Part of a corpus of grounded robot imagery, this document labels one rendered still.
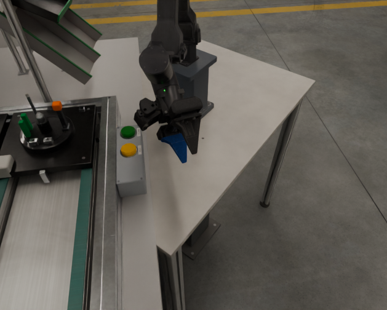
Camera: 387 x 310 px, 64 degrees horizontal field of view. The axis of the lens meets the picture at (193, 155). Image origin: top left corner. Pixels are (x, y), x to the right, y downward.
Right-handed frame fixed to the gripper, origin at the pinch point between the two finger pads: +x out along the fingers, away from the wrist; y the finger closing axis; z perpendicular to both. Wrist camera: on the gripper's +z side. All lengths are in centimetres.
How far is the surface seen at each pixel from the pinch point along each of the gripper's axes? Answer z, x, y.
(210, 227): -34, 28, -107
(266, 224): -64, 37, -101
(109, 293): 22.3, 23.6, -3.2
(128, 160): 9.8, -3.0, -18.6
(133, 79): -5, -41, -52
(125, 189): 12.8, 3.9, -17.5
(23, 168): 34.8, -8.9, -23.1
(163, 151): -2.7, -5.5, -31.0
